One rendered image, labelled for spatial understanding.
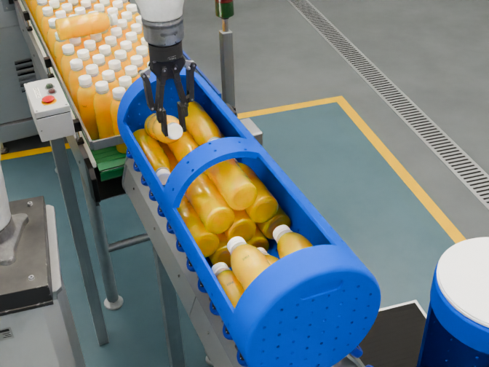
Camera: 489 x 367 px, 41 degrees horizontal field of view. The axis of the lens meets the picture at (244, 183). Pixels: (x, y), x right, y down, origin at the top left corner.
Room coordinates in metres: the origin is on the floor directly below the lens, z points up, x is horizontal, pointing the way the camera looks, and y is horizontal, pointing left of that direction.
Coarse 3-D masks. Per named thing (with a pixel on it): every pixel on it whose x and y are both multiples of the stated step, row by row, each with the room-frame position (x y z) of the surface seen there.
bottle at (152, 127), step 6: (150, 120) 1.47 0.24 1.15; (156, 120) 1.42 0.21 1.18; (168, 120) 1.39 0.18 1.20; (174, 120) 1.39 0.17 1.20; (144, 126) 1.50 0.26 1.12; (150, 126) 1.44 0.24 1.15; (156, 126) 1.39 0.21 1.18; (150, 132) 1.44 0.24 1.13; (156, 132) 1.39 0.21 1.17; (156, 138) 1.40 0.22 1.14; (162, 138) 1.37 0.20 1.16; (168, 138) 1.36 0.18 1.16
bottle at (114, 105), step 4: (112, 100) 1.73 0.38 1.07; (116, 100) 1.72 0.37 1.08; (120, 100) 1.72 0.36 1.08; (112, 104) 1.72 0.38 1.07; (116, 104) 1.71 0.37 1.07; (112, 108) 1.71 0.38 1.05; (116, 108) 1.70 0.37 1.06; (112, 112) 1.71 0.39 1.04; (116, 112) 1.70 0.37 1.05; (112, 116) 1.71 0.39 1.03; (116, 116) 1.70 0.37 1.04; (112, 120) 1.71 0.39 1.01; (116, 120) 1.70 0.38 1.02; (112, 124) 1.72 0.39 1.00; (116, 124) 1.70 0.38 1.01; (116, 128) 1.70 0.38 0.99; (116, 132) 1.70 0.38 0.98; (120, 144) 1.70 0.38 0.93; (124, 144) 1.70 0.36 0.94; (116, 148) 1.72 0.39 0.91; (120, 148) 1.70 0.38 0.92; (124, 148) 1.70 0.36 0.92; (120, 152) 1.71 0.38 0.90; (124, 152) 1.70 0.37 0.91
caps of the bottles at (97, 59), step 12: (72, 0) 2.49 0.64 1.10; (84, 0) 2.47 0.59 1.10; (108, 0) 2.48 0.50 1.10; (120, 0) 2.46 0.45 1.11; (48, 12) 2.39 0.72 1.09; (60, 12) 2.36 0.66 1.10; (84, 12) 2.38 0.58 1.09; (108, 12) 2.36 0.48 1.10; (120, 24) 2.24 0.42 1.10; (132, 24) 2.22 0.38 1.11; (96, 36) 2.14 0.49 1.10; (108, 36) 2.12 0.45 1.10; (132, 36) 2.12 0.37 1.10; (72, 48) 2.05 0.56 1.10; (108, 48) 2.03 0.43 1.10; (144, 48) 2.02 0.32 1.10; (72, 60) 1.94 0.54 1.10; (96, 60) 1.95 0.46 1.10
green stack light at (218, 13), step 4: (216, 4) 2.13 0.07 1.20; (220, 4) 2.12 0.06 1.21; (224, 4) 2.12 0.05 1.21; (228, 4) 2.12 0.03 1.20; (232, 4) 2.13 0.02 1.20; (216, 8) 2.13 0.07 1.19; (220, 8) 2.12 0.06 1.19; (224, 8) 2.12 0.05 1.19; (228, 8) 2.12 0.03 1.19; (232, 8) 2.13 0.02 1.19; (216, 12) 2.14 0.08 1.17; (220, 12) 2.12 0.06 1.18; (224, 12) 2.12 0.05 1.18; (228, 12) 2.12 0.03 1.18; (232, 12) 2.13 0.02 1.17; (220, 16) 2.12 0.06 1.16; (224, 16) 2.12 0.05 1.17; (228, 16) 2.12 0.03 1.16
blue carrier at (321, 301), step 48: (144, 96) 1.58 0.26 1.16; (240, 144) 1.23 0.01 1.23; (288, 192) 1.07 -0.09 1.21; (192, 240) 1.02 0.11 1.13; (336, 240) 0.92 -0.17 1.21; (288, 288) 0.79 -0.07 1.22; (336, 288) 0.83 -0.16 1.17; (240, 336) 0.78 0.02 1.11; (288, 336) 0.79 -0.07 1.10; (336, 336) 0.83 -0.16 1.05
